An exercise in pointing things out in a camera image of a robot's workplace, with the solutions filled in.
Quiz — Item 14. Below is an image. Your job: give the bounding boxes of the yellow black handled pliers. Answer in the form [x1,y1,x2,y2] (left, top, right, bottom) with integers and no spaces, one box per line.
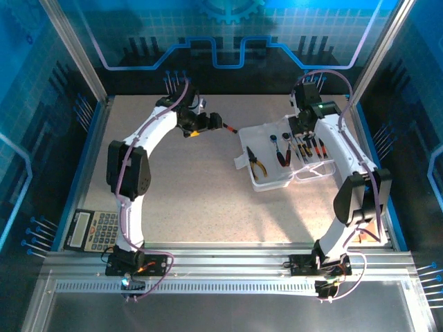
[246,145,269,181]

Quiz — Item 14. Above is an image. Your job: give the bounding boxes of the clear plastic tool box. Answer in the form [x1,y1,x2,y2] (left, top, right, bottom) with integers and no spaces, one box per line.
[234,119,337,193]

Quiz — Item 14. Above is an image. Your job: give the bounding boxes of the orange brown block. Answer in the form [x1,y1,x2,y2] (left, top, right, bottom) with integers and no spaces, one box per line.
[358,221,383,245]

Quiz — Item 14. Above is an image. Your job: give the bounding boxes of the grey desk calculator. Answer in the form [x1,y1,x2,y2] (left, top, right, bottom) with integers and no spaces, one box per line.
[63,208,121,252]

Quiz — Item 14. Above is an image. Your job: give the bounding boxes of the right black controller box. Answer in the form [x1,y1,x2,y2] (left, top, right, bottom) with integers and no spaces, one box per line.
[314,279,339,301]

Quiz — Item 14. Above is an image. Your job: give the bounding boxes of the black controller box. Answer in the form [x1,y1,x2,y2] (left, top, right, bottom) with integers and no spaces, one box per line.
[314,279,339,301]
[120,278,146,300]

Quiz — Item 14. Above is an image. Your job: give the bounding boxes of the left black controller box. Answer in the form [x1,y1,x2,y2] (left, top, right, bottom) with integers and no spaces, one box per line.
[120,278,146,300]

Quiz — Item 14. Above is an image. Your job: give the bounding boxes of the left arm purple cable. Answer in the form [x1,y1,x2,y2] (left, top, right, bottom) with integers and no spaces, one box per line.
[116,78,191,301]

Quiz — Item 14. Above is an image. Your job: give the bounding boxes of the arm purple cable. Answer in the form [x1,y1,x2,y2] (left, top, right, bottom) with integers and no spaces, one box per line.
[116,78,191,301]
[290,68,386,302]

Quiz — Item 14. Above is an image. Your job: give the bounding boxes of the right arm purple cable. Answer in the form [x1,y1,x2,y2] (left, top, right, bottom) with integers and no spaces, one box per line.
[290,68,386,302]

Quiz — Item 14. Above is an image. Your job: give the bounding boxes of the aluminium frame post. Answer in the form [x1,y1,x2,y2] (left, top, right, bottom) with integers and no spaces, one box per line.
[348,0,416,107]
[37,0,109,104]

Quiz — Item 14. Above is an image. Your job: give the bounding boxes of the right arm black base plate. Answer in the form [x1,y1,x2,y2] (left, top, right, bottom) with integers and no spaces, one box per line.
[289,254,352,277]

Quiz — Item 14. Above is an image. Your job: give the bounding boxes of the aluminium front frame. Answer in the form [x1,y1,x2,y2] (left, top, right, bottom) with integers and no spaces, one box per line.
[20,241,437,332]

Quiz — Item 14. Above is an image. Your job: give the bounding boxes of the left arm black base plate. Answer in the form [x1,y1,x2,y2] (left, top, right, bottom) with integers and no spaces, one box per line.
[105,254,170,277]

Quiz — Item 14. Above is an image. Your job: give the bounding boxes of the slotted grey cable duct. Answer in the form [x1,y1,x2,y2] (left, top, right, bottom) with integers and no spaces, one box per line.
[54,280,319,294]

